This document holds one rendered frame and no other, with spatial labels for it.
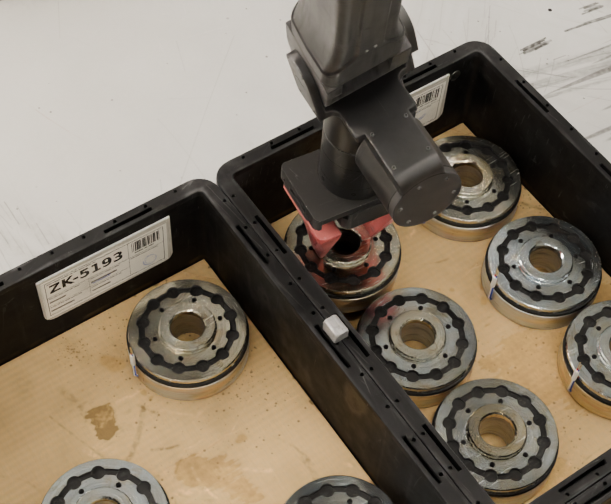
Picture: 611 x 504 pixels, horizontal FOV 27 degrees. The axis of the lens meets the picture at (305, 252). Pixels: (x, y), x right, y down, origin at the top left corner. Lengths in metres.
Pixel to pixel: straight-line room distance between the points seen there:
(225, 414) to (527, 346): 0.27
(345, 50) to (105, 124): 0.67
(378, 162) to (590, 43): 0.68
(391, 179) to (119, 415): 0.33
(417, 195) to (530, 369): 0.27
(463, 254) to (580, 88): 0.39
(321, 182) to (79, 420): 0.28
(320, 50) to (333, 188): 0.21
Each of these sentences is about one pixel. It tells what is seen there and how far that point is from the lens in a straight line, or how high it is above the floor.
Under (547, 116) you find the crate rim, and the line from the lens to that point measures 1.14.
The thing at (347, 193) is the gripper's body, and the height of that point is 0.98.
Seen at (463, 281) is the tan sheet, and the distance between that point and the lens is 1.14.
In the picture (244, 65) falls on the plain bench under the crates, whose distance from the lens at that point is 1.47.
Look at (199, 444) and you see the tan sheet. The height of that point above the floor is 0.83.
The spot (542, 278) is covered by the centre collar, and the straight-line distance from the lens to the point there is 1.11.
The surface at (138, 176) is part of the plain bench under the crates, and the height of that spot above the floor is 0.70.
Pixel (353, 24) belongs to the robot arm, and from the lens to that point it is 0.74.
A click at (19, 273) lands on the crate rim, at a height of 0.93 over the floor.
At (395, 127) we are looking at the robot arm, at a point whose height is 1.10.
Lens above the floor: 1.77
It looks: 55 degrees down
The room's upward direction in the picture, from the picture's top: 4 degrees clockwise
